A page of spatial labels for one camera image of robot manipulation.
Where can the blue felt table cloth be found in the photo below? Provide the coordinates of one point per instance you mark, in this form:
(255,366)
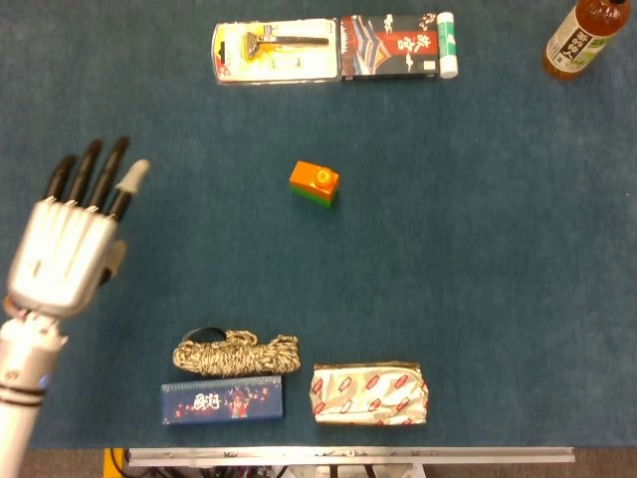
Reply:
(448,249)

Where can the white red wrapped package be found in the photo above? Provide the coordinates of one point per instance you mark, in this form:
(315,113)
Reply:
(368,393)

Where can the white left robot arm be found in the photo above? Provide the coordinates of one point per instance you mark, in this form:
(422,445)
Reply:
(20,388)

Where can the green two-stud building block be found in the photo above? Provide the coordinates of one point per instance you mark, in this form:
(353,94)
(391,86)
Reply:
(318,200)

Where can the amber tea bottle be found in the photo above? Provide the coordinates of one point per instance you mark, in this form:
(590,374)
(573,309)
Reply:
(577,45)

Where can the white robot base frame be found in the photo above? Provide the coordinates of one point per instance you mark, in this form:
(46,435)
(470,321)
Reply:
(348,472)

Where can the black red printed box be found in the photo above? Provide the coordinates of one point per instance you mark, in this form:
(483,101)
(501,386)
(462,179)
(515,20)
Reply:
(388,50)

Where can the orange single-stud building block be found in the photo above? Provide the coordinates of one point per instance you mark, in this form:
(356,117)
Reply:
(311,175)

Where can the yellow razor blister pack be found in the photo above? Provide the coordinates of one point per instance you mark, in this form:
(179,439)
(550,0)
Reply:
(278,60)

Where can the navy blue printed box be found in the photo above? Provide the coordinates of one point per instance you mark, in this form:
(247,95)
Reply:
(221,401)

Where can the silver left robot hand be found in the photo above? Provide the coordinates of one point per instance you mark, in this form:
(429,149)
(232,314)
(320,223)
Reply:
(60,254)

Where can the aluminium rail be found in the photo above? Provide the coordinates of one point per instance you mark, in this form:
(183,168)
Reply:
(348,455)

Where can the white green glue stick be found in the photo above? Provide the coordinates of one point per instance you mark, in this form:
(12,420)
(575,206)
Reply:
(447,45)

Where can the yellow frame part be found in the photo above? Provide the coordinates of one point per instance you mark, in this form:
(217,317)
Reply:
(112,463)

